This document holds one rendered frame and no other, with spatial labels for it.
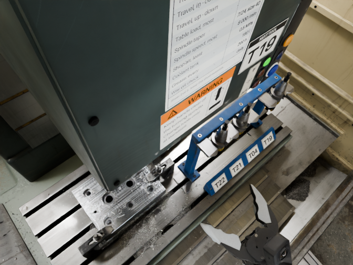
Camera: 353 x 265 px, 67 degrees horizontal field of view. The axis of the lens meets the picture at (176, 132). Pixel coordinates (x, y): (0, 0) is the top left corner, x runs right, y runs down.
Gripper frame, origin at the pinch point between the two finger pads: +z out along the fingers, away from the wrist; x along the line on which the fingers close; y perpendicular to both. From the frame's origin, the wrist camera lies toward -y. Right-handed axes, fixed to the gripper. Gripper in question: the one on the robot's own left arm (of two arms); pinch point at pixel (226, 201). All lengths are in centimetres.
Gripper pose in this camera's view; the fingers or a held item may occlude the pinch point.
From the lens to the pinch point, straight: 62.6
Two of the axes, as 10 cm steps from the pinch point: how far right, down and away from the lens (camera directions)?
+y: -0.6, 5.0, 8.6
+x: 8.1, -4.8, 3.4
